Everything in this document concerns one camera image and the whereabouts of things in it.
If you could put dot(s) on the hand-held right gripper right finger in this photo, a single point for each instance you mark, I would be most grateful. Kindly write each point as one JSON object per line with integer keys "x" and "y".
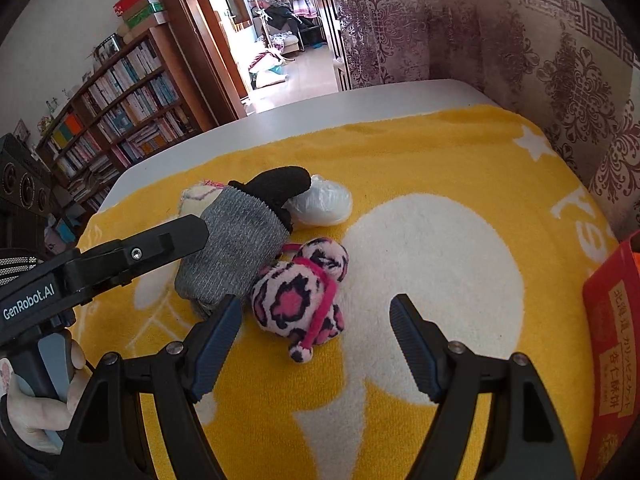
{"x": 412, "y": 345}

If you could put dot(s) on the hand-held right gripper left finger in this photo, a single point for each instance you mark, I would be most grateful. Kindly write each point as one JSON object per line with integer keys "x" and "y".
{"x": 217, "y": 345}

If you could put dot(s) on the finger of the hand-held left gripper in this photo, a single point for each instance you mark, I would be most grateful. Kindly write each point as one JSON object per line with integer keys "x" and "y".
{"x": 150, "y": 247}

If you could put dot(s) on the leopard print plush sock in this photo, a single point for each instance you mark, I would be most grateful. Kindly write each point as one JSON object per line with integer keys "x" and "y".
{"x": 285, "y": 305}

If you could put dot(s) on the grey glove with black fingers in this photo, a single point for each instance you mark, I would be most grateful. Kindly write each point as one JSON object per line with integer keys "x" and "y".
{"x": 235, "y": 245}

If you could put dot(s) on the clear plastic bag roll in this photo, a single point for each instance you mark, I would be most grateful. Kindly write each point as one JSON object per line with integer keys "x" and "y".
{"x": 325, "y": 202}

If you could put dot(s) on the large red cardboard box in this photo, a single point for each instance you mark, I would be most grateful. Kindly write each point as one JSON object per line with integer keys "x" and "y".
{"x": 615, "y": 340}

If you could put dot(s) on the person's left hand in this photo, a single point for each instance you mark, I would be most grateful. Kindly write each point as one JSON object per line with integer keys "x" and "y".
{"x": 30, "y": 410}

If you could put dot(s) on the cream cloth with pink trim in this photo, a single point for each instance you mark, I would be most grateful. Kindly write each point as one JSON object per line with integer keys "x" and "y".
{"x": 200, "y": 200}

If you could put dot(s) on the wooden bookshelf with books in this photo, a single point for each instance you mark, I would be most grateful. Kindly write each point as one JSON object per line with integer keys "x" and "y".
{"x": 135, "y": 105}

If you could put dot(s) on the yellow printed blanket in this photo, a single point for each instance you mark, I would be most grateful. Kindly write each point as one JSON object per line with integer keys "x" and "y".
{"x": 425, "y": 160}

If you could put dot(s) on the framed picture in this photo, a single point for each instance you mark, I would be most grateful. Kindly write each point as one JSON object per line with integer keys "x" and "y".
{"x": 107, "y": 47}

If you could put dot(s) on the white bag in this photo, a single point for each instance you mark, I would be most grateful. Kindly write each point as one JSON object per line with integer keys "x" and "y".
{"x": 270, "y": 77}

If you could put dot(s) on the brown wooden doorway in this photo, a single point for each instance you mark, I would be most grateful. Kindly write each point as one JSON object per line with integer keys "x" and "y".
{"x": 175, "y": 35}

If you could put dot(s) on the small red gift box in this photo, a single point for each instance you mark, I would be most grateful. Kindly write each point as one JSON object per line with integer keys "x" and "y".
{"x": 135, "y": 1}

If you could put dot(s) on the dark clothes pile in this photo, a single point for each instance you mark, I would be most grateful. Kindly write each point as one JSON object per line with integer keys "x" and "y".
{"x": 280, "y": 15}

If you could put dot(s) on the patterned lace curtain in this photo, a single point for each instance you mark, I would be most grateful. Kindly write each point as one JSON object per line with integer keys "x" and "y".
{"x": 500, "y": 35}

